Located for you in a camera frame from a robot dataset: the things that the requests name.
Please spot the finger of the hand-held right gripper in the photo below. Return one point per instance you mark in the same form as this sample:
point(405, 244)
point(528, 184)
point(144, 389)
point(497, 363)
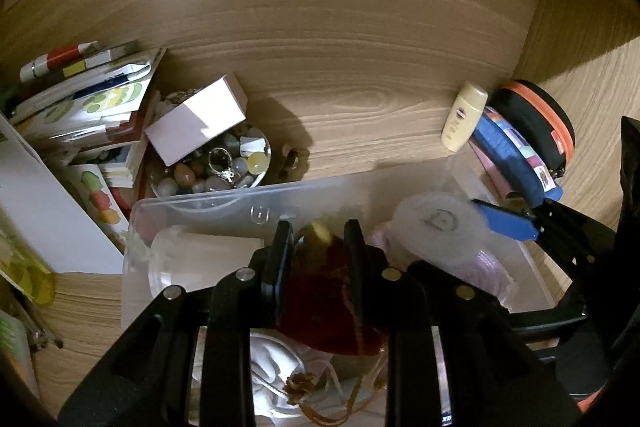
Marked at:
point(505, 219)
point(555, 317)

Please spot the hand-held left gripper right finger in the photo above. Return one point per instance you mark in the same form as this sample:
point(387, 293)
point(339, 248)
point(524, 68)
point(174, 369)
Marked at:
point(355, 267)

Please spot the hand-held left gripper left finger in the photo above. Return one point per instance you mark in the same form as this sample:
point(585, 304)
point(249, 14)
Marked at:
point(280, 267)

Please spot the round clear plastic lid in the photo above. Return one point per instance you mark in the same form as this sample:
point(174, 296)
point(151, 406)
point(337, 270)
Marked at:
point(440, 222)

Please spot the cream cylindrical jar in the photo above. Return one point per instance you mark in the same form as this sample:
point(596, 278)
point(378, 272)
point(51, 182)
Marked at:
point(200, 257)

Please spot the clear plastic storage bin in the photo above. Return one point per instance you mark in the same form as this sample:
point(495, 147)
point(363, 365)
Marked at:
point(210, 212)

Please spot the pink flat notebook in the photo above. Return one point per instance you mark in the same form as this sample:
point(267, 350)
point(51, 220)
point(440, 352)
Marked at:
point(492, 177)

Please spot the blue patchwork pouch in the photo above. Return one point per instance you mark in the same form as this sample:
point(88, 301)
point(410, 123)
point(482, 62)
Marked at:
point(510, 152)

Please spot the black and orange round case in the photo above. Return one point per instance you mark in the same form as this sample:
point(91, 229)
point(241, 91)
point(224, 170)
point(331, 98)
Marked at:
point(545, 122)

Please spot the cream lotion bottle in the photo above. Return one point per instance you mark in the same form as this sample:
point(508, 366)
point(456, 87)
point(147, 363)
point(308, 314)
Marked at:
point(462, 117)

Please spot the metal keyring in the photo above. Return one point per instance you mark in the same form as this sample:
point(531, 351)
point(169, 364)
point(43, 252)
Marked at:
point(220, 162)

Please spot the pile of polished stones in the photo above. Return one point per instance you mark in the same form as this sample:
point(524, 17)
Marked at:
point(185, 177)

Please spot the glass bowl of stones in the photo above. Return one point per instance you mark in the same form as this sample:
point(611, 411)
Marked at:
point(160, 189)

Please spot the small white cardboard box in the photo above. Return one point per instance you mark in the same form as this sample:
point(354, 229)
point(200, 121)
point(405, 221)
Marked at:
point(195, 122)

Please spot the fruit print booklet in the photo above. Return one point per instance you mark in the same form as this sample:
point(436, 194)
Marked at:
point(100, 202)

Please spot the stack of books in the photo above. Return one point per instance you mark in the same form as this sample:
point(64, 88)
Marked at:
point(100, 107)

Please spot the white box at left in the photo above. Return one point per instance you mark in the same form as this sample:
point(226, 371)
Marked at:
point(45, 212)

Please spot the metal pens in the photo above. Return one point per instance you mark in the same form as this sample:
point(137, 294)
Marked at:
point(40, 327)

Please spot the yellow plastic packet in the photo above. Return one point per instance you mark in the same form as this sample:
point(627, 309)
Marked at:
point(25, 272)

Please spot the green packet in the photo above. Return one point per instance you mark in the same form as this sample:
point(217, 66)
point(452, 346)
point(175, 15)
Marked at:
point(15, 357)

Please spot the red and white tube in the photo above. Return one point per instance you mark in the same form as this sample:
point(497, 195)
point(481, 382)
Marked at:
point(55, 59)

